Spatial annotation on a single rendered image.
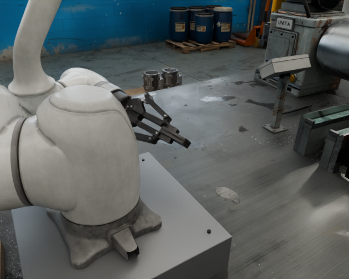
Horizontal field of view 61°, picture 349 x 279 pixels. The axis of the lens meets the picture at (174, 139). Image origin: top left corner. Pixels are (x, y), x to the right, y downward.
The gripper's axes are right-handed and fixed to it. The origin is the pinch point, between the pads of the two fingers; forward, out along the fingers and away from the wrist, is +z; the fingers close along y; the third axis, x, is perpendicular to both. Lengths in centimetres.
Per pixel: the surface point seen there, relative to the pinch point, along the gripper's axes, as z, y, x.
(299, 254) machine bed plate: 31.4, -7.2, 19.2
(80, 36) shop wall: -470, 118, 275
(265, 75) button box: -5, 39, 37
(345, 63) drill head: 11, 68, 64
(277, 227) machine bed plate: 24.3, -4.5, 22.7
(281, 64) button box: -1, 44, 35
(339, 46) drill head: 6, 73, 61
